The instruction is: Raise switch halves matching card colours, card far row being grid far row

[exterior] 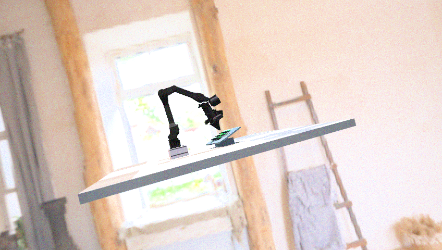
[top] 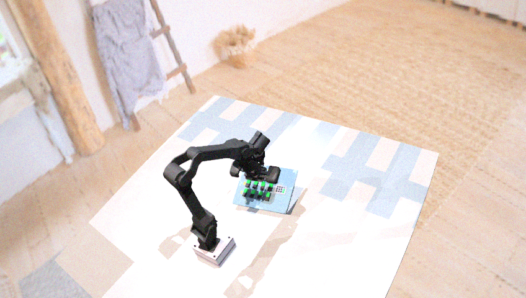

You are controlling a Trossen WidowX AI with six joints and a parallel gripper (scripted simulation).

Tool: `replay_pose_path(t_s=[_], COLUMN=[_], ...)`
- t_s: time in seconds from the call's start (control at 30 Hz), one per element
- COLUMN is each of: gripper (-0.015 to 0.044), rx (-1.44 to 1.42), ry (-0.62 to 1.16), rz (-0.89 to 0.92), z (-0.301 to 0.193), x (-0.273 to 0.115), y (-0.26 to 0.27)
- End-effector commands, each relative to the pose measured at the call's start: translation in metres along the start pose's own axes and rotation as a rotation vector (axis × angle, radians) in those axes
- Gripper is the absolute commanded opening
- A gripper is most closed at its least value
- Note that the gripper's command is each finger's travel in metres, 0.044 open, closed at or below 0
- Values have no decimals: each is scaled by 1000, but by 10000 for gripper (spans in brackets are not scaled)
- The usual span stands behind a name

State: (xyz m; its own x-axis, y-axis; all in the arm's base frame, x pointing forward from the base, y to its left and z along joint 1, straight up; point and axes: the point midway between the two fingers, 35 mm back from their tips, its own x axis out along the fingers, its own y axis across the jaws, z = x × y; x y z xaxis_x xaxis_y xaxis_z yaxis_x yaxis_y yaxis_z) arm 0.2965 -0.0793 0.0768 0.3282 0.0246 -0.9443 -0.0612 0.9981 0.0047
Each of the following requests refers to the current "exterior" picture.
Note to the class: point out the light blue switch panel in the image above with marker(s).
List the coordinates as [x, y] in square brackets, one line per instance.
[223, 138]

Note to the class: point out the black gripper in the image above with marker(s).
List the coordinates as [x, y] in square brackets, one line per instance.
[213, 119]

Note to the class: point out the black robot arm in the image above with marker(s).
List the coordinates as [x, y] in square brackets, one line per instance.
[163, 94]

